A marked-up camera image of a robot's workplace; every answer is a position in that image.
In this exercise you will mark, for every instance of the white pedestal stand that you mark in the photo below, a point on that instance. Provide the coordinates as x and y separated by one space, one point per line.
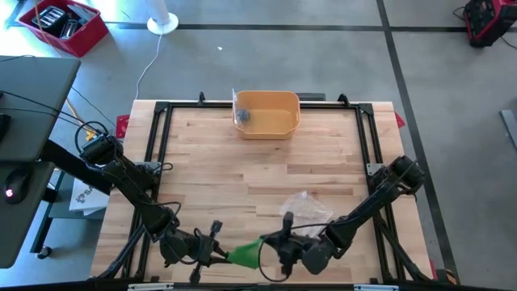
161 22

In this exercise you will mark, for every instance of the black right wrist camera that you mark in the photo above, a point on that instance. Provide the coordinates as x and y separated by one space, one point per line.
287 220

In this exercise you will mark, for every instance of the grey desk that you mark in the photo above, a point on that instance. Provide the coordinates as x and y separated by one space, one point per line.
36 101

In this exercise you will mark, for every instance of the yellow plastic bin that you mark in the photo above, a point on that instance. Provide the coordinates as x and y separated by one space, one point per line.
274 121

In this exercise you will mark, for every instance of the red corner bracket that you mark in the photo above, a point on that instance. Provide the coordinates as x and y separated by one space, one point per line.
122 126
399 119

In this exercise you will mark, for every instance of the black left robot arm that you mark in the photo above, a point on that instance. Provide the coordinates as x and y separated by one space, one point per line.
129 182

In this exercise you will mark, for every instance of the red and black equipment case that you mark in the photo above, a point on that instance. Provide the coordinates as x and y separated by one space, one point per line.
490 20

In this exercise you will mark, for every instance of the green elastic bandage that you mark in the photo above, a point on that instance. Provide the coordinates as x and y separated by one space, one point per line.
246 254

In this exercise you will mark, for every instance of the white printed paper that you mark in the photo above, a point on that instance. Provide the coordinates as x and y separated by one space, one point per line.
87 198

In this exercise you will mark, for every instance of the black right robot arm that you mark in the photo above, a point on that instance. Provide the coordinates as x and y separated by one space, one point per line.
363 210

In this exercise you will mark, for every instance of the red plastic crate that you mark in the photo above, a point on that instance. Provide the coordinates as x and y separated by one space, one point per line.
81 38

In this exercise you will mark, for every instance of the blue elastic bandage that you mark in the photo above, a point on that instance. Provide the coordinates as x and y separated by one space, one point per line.
242 116

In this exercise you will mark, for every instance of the black table frame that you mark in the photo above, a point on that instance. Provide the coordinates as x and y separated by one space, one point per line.
194 105

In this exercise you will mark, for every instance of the black computer mouse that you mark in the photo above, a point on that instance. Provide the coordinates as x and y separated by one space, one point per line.
16 186

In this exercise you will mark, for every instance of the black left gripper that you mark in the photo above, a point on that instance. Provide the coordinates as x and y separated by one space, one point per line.
186 246

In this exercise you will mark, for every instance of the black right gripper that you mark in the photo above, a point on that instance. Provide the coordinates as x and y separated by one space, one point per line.
291 246

